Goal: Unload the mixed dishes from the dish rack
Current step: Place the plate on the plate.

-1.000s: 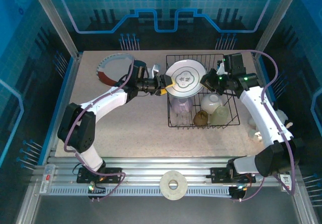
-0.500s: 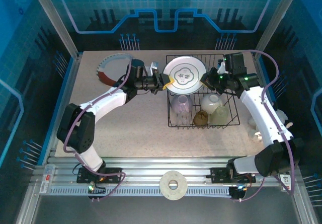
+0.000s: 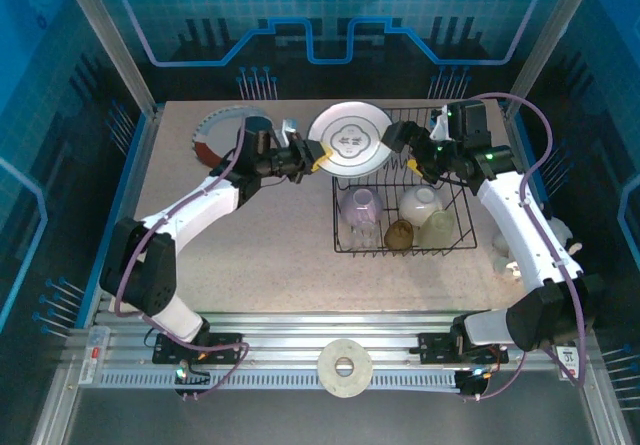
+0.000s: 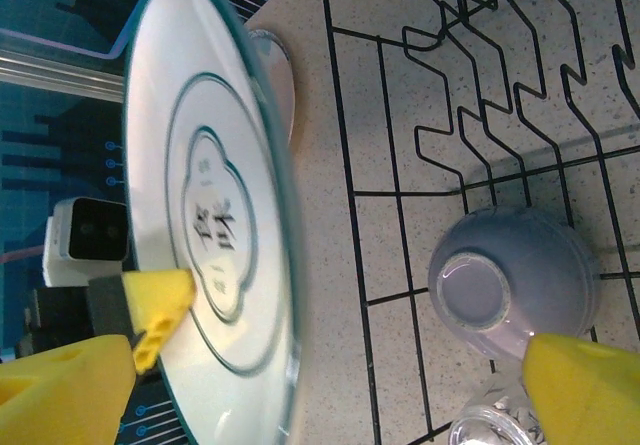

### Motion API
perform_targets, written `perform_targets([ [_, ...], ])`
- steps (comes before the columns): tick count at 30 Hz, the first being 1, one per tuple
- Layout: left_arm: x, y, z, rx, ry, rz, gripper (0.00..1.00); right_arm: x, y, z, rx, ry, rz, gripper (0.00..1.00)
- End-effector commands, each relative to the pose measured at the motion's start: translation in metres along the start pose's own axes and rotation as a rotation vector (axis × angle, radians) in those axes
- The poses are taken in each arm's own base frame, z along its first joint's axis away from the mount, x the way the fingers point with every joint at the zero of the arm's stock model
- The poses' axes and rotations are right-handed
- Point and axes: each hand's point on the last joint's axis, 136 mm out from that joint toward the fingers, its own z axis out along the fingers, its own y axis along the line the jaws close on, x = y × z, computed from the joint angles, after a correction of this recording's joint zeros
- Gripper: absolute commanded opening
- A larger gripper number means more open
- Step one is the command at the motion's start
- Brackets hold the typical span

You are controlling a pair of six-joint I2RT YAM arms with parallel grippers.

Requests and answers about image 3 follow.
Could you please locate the white red label sticker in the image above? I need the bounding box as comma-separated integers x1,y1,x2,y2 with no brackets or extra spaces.
82,327,109,386

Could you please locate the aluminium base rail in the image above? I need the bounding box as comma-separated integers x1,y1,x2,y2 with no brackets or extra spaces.
64,309,604,391

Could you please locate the white embossed bowl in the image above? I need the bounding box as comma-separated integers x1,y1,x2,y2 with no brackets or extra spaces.
398,184,444,227

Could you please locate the plate with striped red rim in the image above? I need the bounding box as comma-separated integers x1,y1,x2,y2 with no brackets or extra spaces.
191,104,274,167

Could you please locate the frosted green cup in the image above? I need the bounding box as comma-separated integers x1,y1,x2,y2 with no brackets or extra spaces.
415,208,457,250

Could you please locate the grey slotted cable duct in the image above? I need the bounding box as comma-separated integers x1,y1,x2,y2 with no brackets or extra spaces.
97,370,464,391

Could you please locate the white plate with grey emblem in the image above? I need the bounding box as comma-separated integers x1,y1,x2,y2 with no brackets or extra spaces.
306,100,394,179

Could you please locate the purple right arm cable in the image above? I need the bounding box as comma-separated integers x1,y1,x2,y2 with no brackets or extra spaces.
462,92,589,401

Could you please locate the black wire dish rack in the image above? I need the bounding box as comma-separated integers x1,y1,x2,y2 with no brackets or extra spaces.
329,106,479,257

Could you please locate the white number tag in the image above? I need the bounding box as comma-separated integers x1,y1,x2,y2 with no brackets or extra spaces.
557,344,584,379

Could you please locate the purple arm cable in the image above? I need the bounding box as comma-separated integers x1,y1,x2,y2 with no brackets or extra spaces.
462,92,589,401
113,116,251,401

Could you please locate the clear drinking glass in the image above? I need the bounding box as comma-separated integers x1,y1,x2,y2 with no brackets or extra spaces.
347,219,379,251

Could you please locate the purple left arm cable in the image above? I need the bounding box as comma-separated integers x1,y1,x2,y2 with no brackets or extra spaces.
113,116,251,401

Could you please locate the aluminium frame post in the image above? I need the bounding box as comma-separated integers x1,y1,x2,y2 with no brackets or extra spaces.
55,0,160,116
504,0,601,111

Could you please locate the grey tape roll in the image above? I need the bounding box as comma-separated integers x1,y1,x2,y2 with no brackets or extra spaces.
316,338,374,399

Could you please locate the pale purple bowl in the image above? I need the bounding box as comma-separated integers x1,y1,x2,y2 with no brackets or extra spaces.
338,187,386,231

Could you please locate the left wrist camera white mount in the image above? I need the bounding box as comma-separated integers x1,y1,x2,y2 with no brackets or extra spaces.
272,117,302,147

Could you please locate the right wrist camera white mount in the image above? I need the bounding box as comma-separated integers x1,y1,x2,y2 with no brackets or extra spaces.
428,105,452,142

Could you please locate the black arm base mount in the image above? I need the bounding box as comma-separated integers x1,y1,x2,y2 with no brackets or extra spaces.
152,332,246,366
417,332,464,366

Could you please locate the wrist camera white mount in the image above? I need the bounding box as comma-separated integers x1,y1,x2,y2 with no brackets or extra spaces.
428,105,452,142
272,117,302,147

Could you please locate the amber glass cup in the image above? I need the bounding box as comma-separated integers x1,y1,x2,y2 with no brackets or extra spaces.
383,218,416,251

